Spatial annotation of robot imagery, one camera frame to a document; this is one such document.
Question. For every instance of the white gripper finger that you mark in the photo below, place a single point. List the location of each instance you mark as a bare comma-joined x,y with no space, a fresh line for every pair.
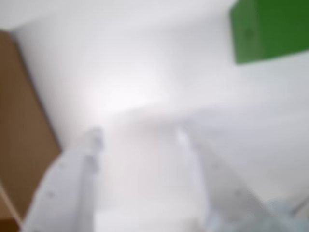
65,188
217,200

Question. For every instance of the green cube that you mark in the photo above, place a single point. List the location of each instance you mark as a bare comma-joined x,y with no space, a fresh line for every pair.
270,29

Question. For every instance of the shallow brown cardboard box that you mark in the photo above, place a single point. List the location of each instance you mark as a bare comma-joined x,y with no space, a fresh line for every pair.
21,120

